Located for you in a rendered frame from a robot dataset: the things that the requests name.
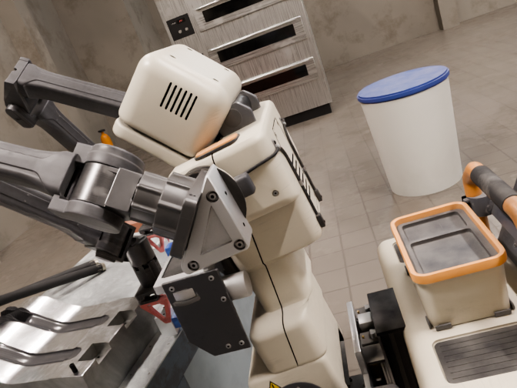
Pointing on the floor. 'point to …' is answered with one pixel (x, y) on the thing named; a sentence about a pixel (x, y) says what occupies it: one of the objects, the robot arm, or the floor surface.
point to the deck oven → (257, 49)
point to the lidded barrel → (415, 130)
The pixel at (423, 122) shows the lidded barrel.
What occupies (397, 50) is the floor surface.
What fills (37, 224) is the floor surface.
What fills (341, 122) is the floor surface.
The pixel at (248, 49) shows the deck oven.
